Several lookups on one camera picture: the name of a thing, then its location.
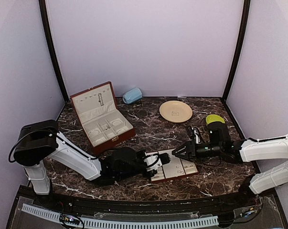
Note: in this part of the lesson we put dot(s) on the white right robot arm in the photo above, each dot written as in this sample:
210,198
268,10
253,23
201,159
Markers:
241,151

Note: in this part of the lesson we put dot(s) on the red wooden jewelry box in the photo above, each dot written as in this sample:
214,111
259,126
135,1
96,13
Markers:
97,106

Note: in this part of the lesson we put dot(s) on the green small bowl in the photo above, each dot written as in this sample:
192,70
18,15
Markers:
214,118

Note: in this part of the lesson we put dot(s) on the white slotted cable duct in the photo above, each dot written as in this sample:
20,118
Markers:
119,221

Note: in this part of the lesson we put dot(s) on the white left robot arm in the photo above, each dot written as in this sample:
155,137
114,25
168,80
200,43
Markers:
44,140

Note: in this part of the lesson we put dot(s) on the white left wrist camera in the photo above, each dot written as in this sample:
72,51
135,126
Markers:
156,160

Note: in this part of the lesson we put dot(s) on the silver bangle right compartment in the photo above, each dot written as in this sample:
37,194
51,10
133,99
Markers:
120,131

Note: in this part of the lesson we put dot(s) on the silver bangle front compartment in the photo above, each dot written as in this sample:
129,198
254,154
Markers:
99,141

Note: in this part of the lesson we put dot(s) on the silver bangle back compartment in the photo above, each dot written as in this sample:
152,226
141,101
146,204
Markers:
116,122

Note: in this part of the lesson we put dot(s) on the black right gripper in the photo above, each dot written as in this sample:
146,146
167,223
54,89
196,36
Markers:
190,150

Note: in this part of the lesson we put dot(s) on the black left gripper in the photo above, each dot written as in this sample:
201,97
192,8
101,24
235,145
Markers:
140,153

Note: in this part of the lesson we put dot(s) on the silver charm jewelry pile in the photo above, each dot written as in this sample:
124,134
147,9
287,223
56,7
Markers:
105,127

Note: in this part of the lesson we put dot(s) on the cream ceramic plate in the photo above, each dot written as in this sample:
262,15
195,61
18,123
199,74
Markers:
175,111

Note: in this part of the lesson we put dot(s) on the light blue cup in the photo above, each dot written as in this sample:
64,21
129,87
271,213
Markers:
132,96

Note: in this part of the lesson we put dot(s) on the red earring tray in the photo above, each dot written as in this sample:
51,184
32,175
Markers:
177,168

